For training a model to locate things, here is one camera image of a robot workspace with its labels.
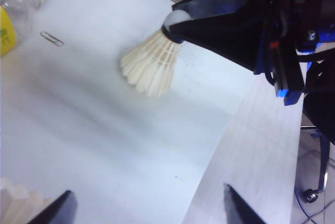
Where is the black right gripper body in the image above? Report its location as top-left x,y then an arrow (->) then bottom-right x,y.
247,0 -> 335,106

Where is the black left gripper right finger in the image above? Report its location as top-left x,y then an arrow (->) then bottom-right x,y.
224,183 -> 268,224

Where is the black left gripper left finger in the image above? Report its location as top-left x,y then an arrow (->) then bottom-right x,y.
26,189 -> 78,224

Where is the white feather shuttlecock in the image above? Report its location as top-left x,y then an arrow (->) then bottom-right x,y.
0,176 -> 56,224
120,10 -> 194,98

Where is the black caster wheel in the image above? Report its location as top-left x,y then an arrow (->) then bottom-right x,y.
303,188 -> 319,204

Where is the white desk riser board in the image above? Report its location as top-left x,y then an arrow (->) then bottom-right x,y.
0,0 -> 259,224

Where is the silver paper clip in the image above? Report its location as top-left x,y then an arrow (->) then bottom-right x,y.
40,31 -> 65,48

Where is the clear bottle yellow label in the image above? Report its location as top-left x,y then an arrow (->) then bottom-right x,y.
0,0 -> 50,58

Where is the blue metal frame leg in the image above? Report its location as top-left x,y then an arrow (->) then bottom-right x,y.
310,129 -> 331,193

